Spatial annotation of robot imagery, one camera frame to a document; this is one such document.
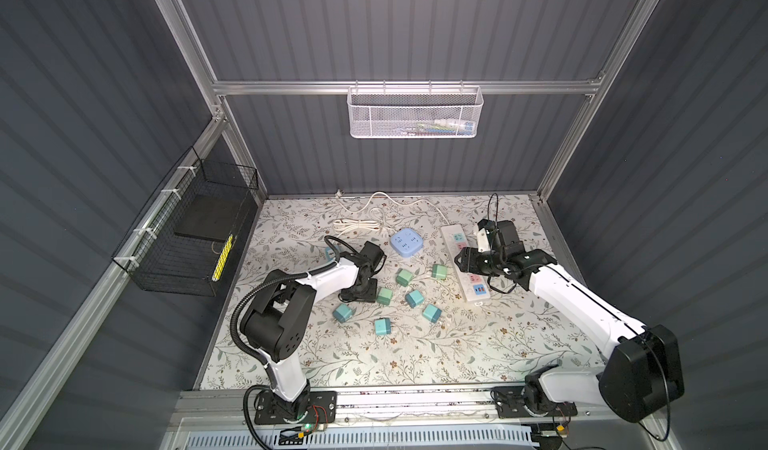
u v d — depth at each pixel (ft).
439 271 3.16
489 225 2.47
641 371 1.35
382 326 2.77
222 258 2.28
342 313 2.90
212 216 2.47
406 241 3.41
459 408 2.43
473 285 3.04
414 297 2.99
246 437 2.32
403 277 3.14
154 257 2.15
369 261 2.48
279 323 1.58
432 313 2.87
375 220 3.68
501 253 2.10
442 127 3.02
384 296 3.00
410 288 3.09
